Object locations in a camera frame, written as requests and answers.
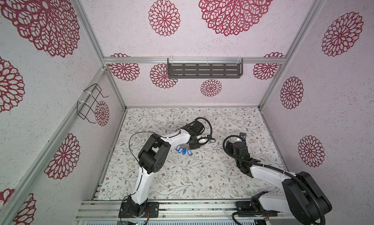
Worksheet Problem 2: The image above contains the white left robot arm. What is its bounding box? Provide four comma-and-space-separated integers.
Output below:
118, 117, 213, 219

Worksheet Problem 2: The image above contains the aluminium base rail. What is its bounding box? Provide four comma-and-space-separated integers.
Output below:
74, 199, 296, 225

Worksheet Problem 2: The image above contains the grey slotted wall shelf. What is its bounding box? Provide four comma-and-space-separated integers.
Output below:
167, 58, 243, 79

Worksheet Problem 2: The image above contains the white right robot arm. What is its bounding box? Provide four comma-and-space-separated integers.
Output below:
222, 133, 332, 225

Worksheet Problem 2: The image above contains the keyring bunch with blue tags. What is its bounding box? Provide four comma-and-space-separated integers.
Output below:
175, 144, 193, 156

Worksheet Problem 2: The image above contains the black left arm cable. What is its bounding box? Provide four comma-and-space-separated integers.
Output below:
128, 131, 155, 164

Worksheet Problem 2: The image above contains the black wire wall rack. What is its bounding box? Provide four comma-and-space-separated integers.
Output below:
77, 83, 110, 127

